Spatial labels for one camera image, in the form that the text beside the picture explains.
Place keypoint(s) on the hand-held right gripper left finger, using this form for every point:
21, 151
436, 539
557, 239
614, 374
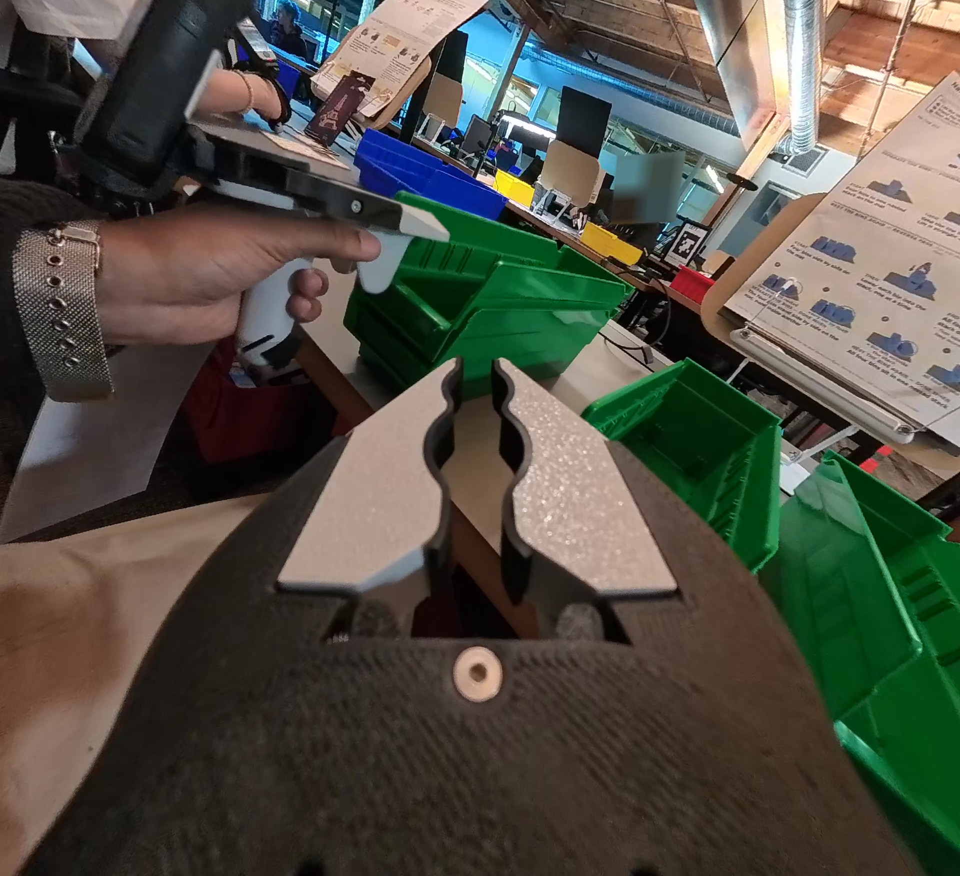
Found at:
367, 508

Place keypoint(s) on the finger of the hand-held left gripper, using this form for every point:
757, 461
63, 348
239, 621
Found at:
424, 219

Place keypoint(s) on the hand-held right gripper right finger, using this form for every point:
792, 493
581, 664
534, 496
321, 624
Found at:
585, 516

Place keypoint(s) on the green plastic bin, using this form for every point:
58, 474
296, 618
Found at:
675, 433
390, 358
862, 628
570, 283

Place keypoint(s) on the another person's forearm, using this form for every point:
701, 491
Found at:
225, 92

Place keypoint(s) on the grey desk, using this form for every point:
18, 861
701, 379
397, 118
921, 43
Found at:
551, 384

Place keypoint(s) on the person's left hand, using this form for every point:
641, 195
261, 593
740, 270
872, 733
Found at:
172, 276

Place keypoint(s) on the blue plastic bin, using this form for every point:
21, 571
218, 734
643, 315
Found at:
420, 174

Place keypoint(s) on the wide yellow plastic bin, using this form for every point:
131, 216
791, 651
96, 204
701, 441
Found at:
611, 244
514, 189

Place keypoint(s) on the beige stand with black sheet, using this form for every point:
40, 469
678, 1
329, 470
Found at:
442, 103
570, 170

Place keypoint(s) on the purple tower model box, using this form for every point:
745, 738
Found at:
337, 110

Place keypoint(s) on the red storage box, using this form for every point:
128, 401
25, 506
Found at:
240, 403

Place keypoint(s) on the instruction sheet with tan figures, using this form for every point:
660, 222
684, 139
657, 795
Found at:
405, 28

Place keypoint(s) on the red plastic bin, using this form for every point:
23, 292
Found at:
694, 285

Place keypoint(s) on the black white marker sign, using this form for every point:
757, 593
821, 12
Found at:
688, 243

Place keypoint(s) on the black floor lamp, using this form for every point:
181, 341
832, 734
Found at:
742, 180

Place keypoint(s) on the instruction sheet with blue figures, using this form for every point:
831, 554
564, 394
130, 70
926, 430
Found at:
862, 253

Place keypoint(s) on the rectangular silver air duct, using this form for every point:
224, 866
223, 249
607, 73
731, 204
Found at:
720, 13

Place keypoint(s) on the round silver ventilation duct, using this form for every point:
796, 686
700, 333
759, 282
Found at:
804, 28

